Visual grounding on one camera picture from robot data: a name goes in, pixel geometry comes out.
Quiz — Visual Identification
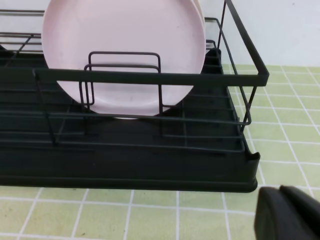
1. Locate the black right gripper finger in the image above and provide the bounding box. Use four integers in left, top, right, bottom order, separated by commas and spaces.
254, 185, 320, 240

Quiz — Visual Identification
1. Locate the pink plate front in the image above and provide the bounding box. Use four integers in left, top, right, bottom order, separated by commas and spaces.
41, 0, 192, 115

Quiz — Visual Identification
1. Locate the pink plate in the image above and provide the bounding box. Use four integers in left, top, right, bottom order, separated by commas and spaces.
41, 0, 192, 115
116, 0, 207, 120

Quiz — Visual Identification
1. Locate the pink plate behind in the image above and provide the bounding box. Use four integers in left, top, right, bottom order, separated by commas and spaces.
116, 0, 207, 120

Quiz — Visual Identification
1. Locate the black wire dish rack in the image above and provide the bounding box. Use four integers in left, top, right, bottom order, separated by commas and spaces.
0, 0, 269, 193

